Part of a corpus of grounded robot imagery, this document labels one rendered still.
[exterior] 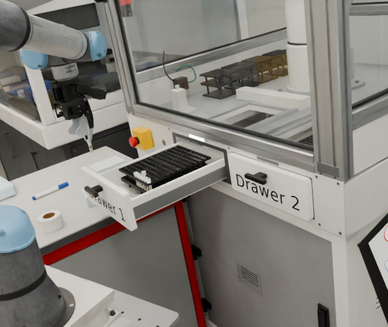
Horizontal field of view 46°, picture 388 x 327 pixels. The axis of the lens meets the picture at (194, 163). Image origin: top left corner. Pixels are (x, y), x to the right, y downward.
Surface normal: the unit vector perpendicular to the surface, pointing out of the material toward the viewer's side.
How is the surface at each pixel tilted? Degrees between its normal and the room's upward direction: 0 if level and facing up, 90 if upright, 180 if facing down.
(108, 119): 90
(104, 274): 90
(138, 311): 0
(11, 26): 99
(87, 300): 2
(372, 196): 90
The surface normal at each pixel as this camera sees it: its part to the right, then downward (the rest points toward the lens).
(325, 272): -0.80, 0.35
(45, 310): 0.73, -0.18
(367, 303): 0.57, 0.23
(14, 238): 0.75, 0.09
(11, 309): 0.04, 0.05
